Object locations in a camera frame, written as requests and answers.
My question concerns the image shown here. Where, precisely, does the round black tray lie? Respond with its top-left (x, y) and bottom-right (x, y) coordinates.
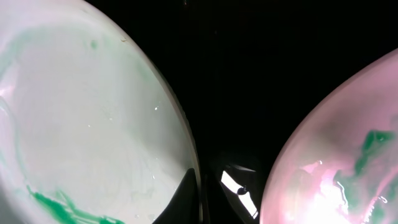
top-left (83, 0), bottom-right (398, 224)

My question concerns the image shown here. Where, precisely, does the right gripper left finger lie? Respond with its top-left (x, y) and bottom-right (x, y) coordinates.
top-left (153, 168), bottom-right (199, 224)

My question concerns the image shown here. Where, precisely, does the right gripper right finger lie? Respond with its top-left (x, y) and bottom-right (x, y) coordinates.
top-left (214, 155), bottom-right (264, 224)

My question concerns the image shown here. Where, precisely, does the mint green plate bottom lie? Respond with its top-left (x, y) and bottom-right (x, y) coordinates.
top-left (1, 0), bottom-right (203, 223)

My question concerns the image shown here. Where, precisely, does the pink white plate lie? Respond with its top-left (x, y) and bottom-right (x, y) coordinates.
top-left (259, 51), bottom-right (397, 224)

